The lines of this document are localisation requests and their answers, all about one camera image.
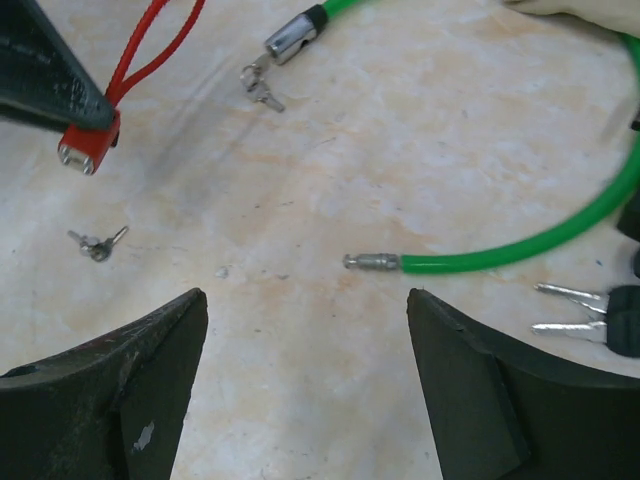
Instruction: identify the green cable lock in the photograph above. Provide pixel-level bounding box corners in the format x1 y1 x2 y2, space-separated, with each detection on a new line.
264 1 639 275

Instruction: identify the black Kaijing padlock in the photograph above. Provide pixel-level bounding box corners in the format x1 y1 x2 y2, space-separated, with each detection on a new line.
616 108 639 242

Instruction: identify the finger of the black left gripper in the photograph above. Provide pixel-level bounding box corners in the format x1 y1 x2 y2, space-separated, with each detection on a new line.
1 0 115 133

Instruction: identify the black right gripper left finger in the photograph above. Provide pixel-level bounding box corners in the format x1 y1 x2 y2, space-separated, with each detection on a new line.
1 289 208 479

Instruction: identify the small silver key pair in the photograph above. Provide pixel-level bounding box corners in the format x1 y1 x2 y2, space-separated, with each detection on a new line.
240 54 285 113

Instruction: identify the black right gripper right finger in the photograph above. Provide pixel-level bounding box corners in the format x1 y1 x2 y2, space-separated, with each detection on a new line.
407 289 639 479

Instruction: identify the folded grey beige cloth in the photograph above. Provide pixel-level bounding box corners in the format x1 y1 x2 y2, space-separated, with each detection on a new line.
503 0 640 37

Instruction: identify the red cable seal lock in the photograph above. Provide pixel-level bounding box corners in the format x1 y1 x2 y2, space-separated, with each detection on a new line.
58 0 205 176

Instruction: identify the black-headed key bunch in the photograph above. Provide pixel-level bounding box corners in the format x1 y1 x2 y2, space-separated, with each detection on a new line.
529 244 640 359

